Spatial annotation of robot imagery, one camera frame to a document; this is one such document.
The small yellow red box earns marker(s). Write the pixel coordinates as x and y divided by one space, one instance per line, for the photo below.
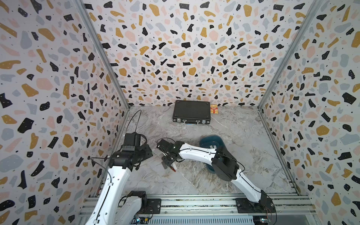
214 108

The black briefcase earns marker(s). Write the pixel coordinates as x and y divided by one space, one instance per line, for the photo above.
192 112

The teal plastic storage box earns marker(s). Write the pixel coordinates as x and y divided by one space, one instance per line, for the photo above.
211 142

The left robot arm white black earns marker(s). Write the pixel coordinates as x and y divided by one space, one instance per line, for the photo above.
112 208

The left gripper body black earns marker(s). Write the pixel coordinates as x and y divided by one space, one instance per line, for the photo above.
143 153

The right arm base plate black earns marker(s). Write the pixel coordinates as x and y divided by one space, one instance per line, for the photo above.
245 206

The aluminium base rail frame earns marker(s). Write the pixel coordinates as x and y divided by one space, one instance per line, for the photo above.
226 209

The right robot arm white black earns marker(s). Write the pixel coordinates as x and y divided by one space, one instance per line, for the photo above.
225 166

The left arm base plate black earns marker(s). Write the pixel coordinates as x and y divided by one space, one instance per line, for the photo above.
136 205

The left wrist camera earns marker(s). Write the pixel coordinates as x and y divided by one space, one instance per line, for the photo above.
132 139

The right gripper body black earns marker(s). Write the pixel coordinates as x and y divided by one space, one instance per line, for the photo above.
166 160

